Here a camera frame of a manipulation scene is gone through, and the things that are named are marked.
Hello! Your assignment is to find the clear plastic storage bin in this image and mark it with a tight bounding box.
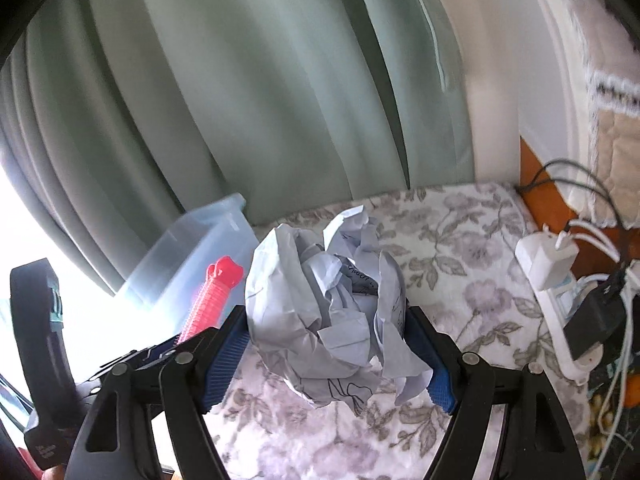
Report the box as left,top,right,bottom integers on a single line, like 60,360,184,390
116,193,258,340

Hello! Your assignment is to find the pink hair roller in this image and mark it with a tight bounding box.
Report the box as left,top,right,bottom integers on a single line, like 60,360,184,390
177,256,244,344

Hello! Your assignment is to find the white quilted mattress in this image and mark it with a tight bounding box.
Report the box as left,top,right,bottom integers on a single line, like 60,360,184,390
538,0,639,229

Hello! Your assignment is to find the white paper ball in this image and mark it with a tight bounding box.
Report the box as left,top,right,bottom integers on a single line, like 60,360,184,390
245,206,433,414

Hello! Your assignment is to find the black power adapter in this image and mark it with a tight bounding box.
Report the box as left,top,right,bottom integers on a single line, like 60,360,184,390
563,270,627,361

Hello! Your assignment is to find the green curtain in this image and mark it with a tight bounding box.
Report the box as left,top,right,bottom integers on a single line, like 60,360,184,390
1,0,474,292

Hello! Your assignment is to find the white charger plug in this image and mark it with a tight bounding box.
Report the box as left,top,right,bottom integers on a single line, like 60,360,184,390
515,231,579,292

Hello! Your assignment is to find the white power strip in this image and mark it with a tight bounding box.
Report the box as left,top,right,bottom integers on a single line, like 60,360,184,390
532,271,603,386

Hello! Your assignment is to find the floral grey blanket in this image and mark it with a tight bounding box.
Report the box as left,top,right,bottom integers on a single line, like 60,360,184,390
206,183,589,479

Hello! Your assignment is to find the black cable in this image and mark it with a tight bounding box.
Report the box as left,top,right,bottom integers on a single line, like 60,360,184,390
514,158,626,231

